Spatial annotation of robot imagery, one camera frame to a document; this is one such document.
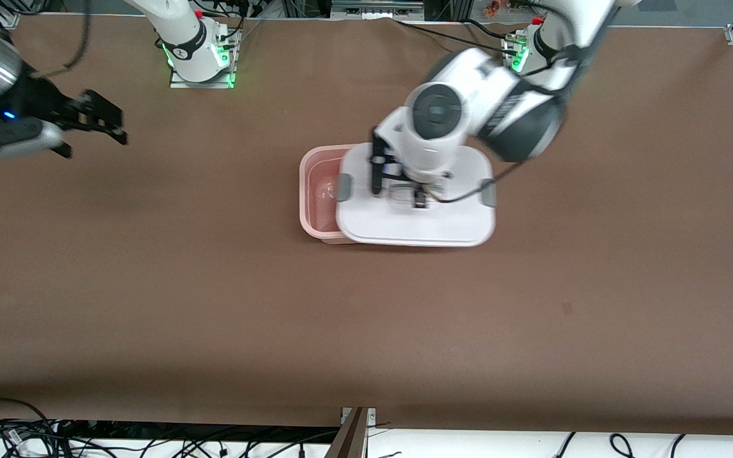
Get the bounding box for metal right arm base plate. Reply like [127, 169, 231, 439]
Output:
[169, 25, 239, 90]

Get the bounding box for grey equipment rack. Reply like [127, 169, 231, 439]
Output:
[331, 0, 425, 20]

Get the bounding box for long black table cable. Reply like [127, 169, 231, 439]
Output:
[394, 20, 515, 53]

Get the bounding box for short black table cable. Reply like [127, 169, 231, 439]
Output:
[461, 18, 510, 40]

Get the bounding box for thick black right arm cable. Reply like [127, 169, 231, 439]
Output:
[29, 0, 92, 78]

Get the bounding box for translucent white plastic box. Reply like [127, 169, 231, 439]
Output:
[298, 144, 368, 246]

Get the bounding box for black looped floor cable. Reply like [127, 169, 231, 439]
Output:
[0, 397, 57, 458]

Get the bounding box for aluminium table leg profile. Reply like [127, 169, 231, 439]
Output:
[325, 407, 371, 458]

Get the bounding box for white box lid grey latches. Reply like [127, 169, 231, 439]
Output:
[335, 142, 497, 248]

